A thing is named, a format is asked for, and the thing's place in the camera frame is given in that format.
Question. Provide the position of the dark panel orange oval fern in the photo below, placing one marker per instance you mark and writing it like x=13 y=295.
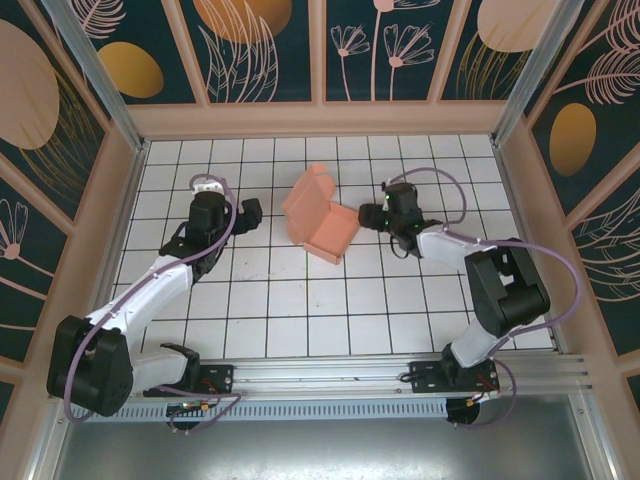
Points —
x=590 y=125

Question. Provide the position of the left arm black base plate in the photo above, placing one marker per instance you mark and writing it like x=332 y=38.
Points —
x=220 y=380

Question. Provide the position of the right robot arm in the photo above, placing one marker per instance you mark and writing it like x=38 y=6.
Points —
x=505 y=295

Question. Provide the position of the dark panel pink circle gold lines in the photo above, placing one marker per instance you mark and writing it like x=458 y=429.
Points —
x=475 y=75

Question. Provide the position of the dark panel with pink flowers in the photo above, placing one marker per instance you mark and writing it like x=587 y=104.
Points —
x=360 y=85

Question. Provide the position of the dark panel orange circle leaves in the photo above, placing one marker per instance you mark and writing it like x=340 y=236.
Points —
x=240 y=50

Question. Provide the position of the right aluminium frame post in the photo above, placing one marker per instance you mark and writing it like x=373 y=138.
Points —
x=535 y=65

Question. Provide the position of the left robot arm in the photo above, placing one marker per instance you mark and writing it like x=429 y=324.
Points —
x=150 y=297

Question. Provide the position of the metal sheet panel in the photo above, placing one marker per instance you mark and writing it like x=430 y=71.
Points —
x=320 y=450

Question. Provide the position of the dark panel pink fern leaves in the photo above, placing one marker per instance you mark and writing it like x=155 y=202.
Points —
x=615 y=270

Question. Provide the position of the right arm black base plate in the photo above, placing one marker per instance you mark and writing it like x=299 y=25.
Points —
x=425 y=377

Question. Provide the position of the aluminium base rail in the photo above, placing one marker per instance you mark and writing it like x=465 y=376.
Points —
x=320 y=372

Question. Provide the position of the dark panel large pink oval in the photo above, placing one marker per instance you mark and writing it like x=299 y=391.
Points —
x=30 y=100

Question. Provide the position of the dark panel with orange oval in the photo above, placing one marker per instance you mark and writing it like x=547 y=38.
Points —
x=132 y=70

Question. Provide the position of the left aluminium frame post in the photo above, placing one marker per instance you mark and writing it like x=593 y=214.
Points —
x=100 y=85

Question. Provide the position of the dark panel single pink flower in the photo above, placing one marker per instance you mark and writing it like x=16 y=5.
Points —
x=25 y=280

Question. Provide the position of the pink paper box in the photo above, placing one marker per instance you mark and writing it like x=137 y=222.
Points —
x=330 y=235

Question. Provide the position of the small green circuit board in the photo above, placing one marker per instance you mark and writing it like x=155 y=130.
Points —
x=192 y=407

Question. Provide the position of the aluminium frame post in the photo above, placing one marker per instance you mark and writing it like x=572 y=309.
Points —
x=100 y=85
x=535 y=65

